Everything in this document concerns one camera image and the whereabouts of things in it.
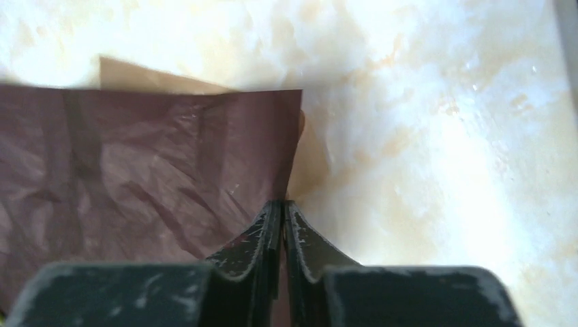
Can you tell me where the red paper bouquet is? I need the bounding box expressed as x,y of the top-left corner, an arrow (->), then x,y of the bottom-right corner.
1,85 -> 302,320

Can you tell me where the beige satin ribbon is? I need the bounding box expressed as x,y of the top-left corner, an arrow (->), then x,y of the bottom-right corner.
99,56 -> 233,95

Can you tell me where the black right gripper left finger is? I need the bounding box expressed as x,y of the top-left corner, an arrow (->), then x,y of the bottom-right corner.
6,200 -> 282,326

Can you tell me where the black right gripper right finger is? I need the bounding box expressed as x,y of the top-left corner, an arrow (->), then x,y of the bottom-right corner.
284,201 -> 522,326

